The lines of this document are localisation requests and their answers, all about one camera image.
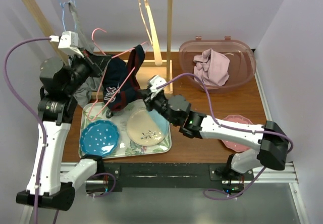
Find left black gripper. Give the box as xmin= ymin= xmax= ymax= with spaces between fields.
xmin=63 ymin=47 xmax=111 ymax=95

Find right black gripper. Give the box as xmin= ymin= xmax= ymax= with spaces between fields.
xmin=137 ymin=89 xmax=179 ymax=127

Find pink plastic hanger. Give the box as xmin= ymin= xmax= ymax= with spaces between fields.
xmin=86 ymin=28 xmax=150 ymax=122

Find navy maroon tank top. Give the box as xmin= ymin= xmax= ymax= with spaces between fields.
xmin=102 ymin=44 xmax=145 ymax=111

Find cream plastic hanger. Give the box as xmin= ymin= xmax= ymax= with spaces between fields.
xmin=138 ymin=0 xmax=163 ymax=66

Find pink tank top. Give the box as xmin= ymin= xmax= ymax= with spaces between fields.
xmin=193 ymin=48 xmax=230 ymax=86

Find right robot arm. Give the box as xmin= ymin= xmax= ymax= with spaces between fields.
xmin=139 ymin=89 xmax=291 ymax=180

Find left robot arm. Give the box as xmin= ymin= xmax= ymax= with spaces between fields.
xmin=16 ymin=53 xmax=111 ymax=211

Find grey tank top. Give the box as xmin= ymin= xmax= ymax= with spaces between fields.
xmin=69 ymin=2 xmax=102 ymax=108

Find light blue hanger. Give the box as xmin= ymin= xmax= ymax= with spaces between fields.
xmin=57 ymin=0 xmax=76 ymax=31

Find cream and blue plate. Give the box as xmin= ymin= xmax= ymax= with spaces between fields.
xmin=126 ymin=108 xmax=169 ymax=146

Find grey ceramic mug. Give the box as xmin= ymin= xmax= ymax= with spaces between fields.
xmin=105 ymin=110 xmax=116 ymax=119

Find floral rectangular tray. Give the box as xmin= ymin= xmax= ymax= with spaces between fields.
xmin=79 ymin=100 xmax=172 ymax=159

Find blue dotted plate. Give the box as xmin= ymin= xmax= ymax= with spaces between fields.
xmin=79 ymin=120 xmax=120 ymax=157

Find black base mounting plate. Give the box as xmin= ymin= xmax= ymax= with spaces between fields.
xmin=85 ymin=162 xmax=254 ymax=197

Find pink transparent plastic bin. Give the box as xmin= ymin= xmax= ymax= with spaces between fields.
xmin=179 ymin=36 xmax=256 ymax=93

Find pink dotted plate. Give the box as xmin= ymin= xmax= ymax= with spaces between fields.
xmin=222 ymin=115 xmax=253 ymax=153

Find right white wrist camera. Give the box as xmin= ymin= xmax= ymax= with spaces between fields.
xmin=147 ymin=75 xmax=167 ymax=99

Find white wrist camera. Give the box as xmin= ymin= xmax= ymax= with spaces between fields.
xmin=50 ymin=31 xmax=84 ymax=58
xmin=147 ymin=75 xmax=167 ymax=99

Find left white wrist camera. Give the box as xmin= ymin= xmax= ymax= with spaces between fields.
xmin=50 ymin=31 xmax=84 ymax=58

